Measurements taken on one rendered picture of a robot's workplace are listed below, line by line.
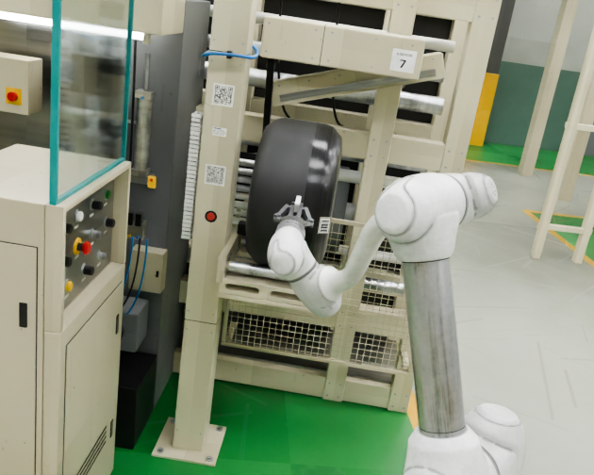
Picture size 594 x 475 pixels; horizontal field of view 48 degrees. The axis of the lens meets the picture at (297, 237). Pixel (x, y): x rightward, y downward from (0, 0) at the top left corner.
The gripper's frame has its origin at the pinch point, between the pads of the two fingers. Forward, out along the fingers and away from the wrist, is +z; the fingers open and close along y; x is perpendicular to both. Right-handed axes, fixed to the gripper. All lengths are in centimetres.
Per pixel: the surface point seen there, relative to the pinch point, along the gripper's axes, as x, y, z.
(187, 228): 26, 41, 20
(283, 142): -14.3, 8.4, 16.7
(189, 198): 14.6, 40.8, 21.9
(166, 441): 124, 42, 8
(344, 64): -35, -8, 54
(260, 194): 0.7, 12.9, 4.4
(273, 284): 38.1, 5.0, 9.7
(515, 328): 150, -150, 184
